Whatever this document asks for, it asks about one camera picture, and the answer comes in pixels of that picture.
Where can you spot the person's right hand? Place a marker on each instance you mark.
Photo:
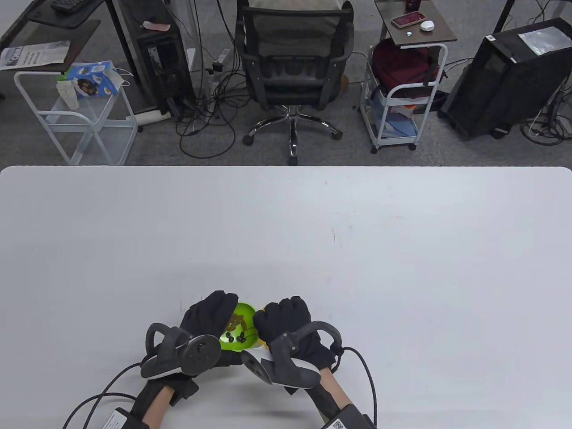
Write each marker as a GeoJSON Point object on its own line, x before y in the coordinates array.
{"type": "Point", "coordinates": [286, 313]}

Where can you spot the person's left hand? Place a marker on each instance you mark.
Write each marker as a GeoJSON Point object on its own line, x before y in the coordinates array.
{"type": "Point", "coordinates": [210, 308]}

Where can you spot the pile of coffee beans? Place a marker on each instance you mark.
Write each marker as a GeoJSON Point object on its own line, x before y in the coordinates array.
{"type": "Point", "coordinates": [229, 334]}

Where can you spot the yellow small dish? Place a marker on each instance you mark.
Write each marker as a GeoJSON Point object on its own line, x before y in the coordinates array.
{"type": "Point", "coordinates": [263, 345]}

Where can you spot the green dish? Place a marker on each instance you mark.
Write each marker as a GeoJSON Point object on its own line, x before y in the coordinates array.
{"type": "Point", "coordinates": [243, 345]}

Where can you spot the person's right forearm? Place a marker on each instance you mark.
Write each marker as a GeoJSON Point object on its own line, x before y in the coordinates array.
{"type": "Point", "coordinates": [333, 391]}

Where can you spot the person's left forearm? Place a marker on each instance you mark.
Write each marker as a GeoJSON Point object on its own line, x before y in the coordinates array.
{"type": "Point", "coordinates": [156, 406]}

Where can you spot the grey left hand controller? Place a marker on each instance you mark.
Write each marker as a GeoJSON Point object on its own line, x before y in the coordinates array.
{"type": "Point", "coordinates": [196, 355]}

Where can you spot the grey hand controller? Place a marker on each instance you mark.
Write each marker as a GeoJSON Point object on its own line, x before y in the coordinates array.
{"type": "Point", "coordinates": [290, 371]}
{"type": "Point", "coordinates": [196, 355]}

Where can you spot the grey right hand controller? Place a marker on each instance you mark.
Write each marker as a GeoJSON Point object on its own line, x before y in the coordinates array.
{"type": "Point", "coordinates": [290, 371]}

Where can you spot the black right wrist sensor box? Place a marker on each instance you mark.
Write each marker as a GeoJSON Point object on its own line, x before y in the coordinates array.
{"type": "Point", "coordinates": [353, 418]}

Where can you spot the black wrist sensor box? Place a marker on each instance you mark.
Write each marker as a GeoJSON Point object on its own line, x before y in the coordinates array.
{"type": "Point", "coordinates": [120, 420]}
{"type": "Point", "coordinates": [353, 418]}

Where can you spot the black left wrist sensor box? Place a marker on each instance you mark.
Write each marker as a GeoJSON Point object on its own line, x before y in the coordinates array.
{"type": "Point", "coordinates": [120, 420]}

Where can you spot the white tube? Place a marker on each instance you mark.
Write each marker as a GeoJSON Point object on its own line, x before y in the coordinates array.
{"type": "Point", "coordinates": [147, 117]}

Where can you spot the blue bag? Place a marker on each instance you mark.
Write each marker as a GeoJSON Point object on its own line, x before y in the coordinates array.
{"type": "Point", "coordinates": [397, 125]}

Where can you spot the black mesh office chair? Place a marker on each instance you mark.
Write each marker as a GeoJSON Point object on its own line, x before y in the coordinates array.
{"type": "Point", "coordinates": [290, 80]}

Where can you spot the white rolling cart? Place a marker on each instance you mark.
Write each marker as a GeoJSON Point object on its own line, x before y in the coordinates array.
{"type": "Point", "coordinates": [393, 96]}

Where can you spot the black open computer tower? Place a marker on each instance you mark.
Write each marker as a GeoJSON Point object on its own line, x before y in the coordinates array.
{"type": "Point", "coordinates": [165, 62]}

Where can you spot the white power strip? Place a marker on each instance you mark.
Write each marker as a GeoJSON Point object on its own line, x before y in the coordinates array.
{"type": "Point", "coordinates": [222, 57]}

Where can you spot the white plastic bottle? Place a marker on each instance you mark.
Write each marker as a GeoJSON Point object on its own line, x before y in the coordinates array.
{"type": "Point", "coordinates": [69, 96]}

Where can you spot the blue cardboard box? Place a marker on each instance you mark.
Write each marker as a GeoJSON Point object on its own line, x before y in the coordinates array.
{"type": "Point", "coordinates": [94, 80]}

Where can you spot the dark red backpack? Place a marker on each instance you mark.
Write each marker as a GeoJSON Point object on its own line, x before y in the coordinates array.
{"type": "Point", "coordinates": [397, 67]}

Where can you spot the pink packet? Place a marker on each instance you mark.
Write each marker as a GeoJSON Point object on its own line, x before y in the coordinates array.
{"type": "Point", "coordinates": [156, 26]}

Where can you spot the folded newspaper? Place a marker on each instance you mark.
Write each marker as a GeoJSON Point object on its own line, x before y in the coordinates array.
{"type": "Point", "coordinates": [35, 54]}

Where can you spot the black closed computer tower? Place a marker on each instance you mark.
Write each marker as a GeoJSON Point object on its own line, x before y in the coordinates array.
{"type": "Point", "coordinates": [500, 89]}

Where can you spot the black desk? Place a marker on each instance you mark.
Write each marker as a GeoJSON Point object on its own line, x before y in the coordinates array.
{"type": "Point", "coordinates": [67, 33]}

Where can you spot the red phone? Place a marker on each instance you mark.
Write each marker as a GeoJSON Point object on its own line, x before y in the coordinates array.
{"type": "Point", "coordinates": [407, 19]}

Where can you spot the brown side table top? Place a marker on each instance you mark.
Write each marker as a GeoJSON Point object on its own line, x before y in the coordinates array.
{"type": "Point", "coordinates": [438, 33]}

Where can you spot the black keyboard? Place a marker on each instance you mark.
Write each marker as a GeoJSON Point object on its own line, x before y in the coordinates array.
{"type": "Point", "coordinates": [67, 4]}

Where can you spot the black desk leg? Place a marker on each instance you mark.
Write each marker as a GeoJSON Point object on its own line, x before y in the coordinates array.
{"type": "Point", "coordinates": [502, 18]}

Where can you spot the clear plastic bag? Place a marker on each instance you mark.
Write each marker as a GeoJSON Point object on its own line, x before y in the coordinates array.
{"type": "Point", "coordinates": [545, 40]}

